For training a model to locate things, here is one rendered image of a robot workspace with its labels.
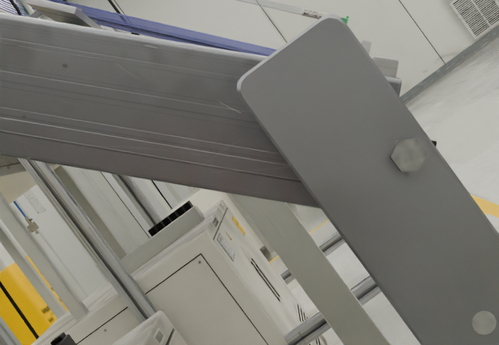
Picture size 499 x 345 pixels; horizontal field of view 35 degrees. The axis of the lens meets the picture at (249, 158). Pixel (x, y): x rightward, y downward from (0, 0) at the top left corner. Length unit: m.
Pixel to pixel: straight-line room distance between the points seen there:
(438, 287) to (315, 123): 0.08
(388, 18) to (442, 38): 0.60
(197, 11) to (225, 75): 8.20
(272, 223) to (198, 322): 0.64
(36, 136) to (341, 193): 0.14
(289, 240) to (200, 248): 0.58
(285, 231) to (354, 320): 0.18
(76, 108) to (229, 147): 0.07
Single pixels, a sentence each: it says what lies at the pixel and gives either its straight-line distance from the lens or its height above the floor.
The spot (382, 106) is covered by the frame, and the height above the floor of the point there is 0.72.
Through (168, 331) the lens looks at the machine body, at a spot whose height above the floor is 0.60.
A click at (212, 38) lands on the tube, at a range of 1.18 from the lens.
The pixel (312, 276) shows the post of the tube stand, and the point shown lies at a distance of 1.28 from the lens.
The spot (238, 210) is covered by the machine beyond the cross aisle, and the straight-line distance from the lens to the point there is 5.35.
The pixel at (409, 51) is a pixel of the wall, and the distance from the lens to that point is 8.60.
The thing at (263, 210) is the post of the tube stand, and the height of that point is 0.63.
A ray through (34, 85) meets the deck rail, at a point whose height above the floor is 0.81.
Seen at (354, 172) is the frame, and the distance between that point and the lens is 0.31.
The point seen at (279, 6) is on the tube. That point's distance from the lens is 1.41.
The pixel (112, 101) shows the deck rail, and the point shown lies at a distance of 0.36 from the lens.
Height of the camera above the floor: 0.74
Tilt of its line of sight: 2 degrees down
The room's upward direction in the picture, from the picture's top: 36 degrees counter-clockwise
